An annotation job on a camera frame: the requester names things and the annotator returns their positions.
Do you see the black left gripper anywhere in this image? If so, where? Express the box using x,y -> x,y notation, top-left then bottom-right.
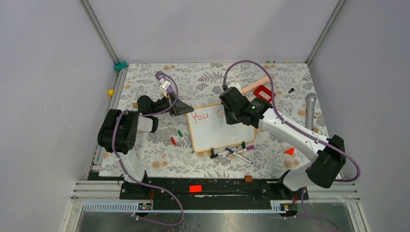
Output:
151,92 -> 194,116

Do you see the yellow framed whiteboard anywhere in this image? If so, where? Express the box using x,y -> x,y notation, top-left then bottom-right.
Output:
187,104 -> 256,152

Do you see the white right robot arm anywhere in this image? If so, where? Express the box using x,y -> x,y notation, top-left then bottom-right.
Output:
219,87 -> 346,199

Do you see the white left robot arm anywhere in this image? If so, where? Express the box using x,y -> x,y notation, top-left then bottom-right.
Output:
97,93 -> 194,199

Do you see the green capped whiteboard marker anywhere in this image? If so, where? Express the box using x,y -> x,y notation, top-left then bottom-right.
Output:
177,130 -> 194,153

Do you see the magenta capped whiteboard marker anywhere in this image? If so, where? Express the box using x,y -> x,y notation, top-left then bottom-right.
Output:
226,145 -> 254,157

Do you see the black capped whiteboard marker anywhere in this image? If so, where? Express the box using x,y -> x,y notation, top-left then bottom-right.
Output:
210,146 -> 238,159

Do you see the blue capped whiteboard marker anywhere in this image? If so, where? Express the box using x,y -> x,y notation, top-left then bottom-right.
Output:
225,147 -> 253,164

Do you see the floral patterned table mat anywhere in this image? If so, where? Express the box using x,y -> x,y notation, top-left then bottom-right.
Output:
116,63 -> 315,179

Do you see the red rectangular plastic box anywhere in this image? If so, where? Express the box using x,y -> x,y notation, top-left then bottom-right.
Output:
253,85 -> 272,103

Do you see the purple glitter toy microphone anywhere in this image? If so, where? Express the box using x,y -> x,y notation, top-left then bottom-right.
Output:
155,71 -> 166,81

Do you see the pink toy microphone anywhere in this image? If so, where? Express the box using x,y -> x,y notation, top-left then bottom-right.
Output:
241,75 -> 270,95

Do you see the red triangular block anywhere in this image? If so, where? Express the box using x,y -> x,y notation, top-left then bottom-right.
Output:
284,147 -> 294,156

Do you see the brown cylinder block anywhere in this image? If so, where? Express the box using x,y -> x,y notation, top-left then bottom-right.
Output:
244,175 -> 253,183

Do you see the silver toy microphone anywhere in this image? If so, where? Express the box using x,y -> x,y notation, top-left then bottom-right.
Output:
305,93 -> 317,130

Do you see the teal corner clamp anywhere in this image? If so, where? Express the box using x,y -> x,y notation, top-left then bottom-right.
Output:
114,61 -> 128,72

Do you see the red tape label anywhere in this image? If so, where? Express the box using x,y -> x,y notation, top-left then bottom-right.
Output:
189,185 -> 202,193

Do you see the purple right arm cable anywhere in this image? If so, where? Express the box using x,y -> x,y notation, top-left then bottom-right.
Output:
222,59 -> 361,232

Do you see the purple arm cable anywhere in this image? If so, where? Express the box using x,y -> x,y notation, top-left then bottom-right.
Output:
222,59 -> 361,232
111,72 -> 185,227

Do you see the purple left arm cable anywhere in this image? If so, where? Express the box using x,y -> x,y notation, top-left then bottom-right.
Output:
111,72 -> 185,227

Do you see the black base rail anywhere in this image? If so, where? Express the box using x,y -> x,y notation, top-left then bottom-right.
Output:
119,177 -> 308,210

